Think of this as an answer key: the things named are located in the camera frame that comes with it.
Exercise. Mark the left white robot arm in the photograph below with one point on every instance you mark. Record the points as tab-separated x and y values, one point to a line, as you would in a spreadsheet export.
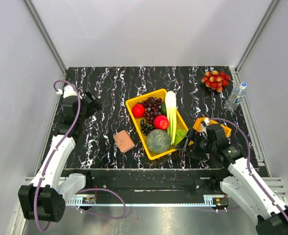
45	198

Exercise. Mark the black grape bunch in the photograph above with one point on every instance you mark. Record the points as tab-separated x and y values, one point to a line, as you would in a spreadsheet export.
146	128

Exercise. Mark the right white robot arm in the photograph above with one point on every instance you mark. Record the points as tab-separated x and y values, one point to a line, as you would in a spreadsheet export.
238	178

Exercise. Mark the green netted melon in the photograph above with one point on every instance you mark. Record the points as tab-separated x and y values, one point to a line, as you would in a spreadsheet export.
158	141

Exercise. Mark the red apple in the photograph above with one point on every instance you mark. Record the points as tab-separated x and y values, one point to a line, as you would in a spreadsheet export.
161	122
138	110

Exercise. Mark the clear plastic water bottle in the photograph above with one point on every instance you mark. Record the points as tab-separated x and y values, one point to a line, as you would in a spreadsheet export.
236	96

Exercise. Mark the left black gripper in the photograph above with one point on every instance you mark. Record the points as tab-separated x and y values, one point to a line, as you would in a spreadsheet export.
93	106

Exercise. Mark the purple grape bunch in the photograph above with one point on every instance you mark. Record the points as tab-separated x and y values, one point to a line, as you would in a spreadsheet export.
153	106

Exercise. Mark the red apple left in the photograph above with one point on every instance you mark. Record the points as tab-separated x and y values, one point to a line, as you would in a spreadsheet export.
138	110

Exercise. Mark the white green leek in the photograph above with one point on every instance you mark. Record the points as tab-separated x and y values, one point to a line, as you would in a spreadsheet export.
171	110

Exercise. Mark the red apple right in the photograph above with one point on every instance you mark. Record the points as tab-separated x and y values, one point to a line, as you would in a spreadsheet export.
161	122

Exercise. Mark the green avocado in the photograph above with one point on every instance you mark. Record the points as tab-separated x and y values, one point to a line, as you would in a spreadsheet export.
163	109

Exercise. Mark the aluminium frame rail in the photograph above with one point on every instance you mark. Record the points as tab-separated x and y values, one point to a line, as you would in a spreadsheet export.
44	33

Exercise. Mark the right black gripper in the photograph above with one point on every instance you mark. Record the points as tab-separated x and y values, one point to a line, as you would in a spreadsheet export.
194	136

